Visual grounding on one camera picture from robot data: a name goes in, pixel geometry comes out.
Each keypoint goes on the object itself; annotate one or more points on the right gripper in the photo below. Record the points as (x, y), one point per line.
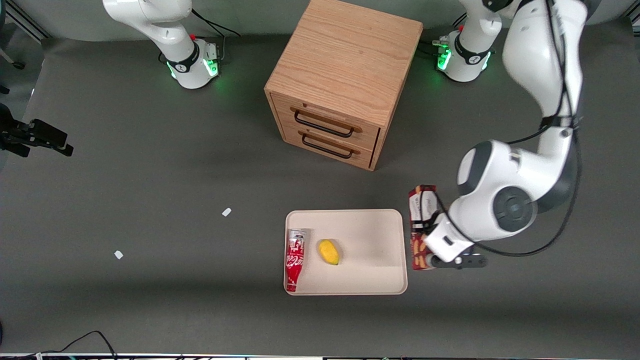
(20, 135)

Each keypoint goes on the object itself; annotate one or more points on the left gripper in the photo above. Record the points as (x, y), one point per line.
(429, 223)

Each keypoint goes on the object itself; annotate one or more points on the red cookie box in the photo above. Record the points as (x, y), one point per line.
(420, 200)

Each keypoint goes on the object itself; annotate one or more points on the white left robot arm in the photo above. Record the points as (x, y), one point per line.
(520, 190)

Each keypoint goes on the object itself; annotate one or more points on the beige plastic tray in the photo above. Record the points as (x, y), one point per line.
(370, 250)

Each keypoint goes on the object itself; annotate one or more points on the yellow lemon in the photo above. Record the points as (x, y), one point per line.
(328, 252)

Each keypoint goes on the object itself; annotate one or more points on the red soda can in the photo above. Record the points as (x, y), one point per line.
(295, 257)

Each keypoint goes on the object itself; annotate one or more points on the wooden drawer cabinet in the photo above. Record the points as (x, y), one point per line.
(345, 55)

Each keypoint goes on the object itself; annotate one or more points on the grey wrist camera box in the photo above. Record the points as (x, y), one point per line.
(472, 260)

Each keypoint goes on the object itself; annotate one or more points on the aluminium frame rail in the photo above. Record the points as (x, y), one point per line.
(27, 20)

